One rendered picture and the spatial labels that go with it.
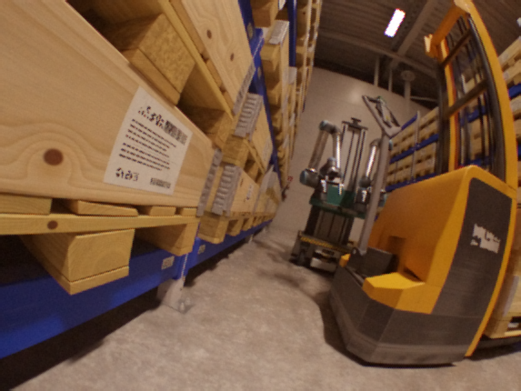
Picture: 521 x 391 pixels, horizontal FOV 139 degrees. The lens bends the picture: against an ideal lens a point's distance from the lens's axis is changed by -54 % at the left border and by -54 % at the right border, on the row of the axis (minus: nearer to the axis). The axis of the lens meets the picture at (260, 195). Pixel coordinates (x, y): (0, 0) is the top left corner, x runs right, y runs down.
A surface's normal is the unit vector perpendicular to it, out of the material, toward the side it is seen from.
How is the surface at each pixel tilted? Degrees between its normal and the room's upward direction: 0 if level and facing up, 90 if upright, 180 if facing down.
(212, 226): 90
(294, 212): 90
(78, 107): 90
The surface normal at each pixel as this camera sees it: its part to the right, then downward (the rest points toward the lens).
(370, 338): -0.78, -0.26
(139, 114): 0.95, 0.29
